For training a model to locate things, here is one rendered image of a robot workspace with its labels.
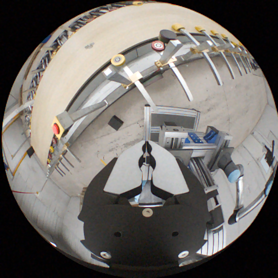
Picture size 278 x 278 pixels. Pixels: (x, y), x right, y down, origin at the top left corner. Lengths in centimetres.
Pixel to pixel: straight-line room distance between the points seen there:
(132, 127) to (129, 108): 33
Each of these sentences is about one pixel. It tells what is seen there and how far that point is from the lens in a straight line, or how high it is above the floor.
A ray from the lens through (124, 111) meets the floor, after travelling 149.
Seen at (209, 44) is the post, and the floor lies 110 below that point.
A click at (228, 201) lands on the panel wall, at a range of 261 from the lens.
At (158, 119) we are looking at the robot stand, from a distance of 128.
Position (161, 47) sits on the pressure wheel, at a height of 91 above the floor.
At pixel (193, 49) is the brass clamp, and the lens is 63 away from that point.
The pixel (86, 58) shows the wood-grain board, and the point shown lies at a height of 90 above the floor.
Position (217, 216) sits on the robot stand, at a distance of 59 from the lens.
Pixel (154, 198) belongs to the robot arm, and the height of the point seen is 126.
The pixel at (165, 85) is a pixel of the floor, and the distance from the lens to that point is 146.
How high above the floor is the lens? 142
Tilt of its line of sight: 60 degrees down
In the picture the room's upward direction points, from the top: 175 degrees counter-clockwise
